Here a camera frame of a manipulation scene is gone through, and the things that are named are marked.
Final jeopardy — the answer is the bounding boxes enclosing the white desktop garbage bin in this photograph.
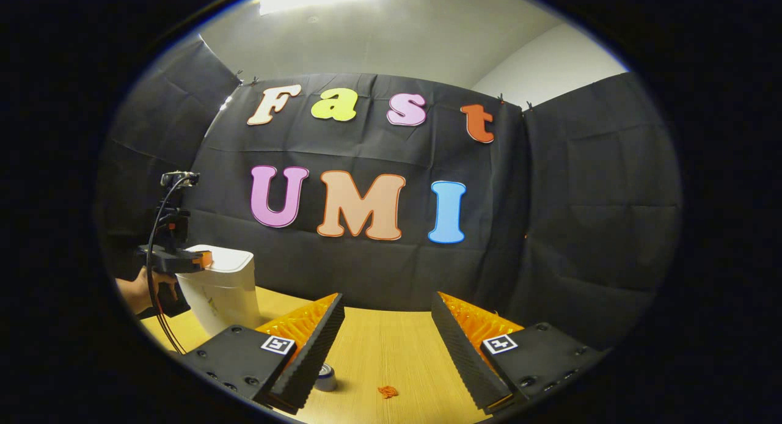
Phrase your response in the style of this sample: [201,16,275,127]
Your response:
[176,245,262,337]

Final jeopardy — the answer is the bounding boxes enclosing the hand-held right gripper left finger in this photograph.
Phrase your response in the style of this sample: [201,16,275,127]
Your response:
[180,293,346,415]

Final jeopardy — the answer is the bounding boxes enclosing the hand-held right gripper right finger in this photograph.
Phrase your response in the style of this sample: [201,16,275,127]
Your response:
[431,291,608,414]

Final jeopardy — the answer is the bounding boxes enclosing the black backdrop cloth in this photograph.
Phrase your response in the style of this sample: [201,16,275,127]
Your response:
[98,36,682,351]

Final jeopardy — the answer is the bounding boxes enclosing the wooden desktop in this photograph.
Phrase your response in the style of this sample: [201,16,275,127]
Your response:
[141,287,508,424]

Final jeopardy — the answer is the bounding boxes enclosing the black cable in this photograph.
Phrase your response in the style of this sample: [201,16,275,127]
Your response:
[145,175,188,355]

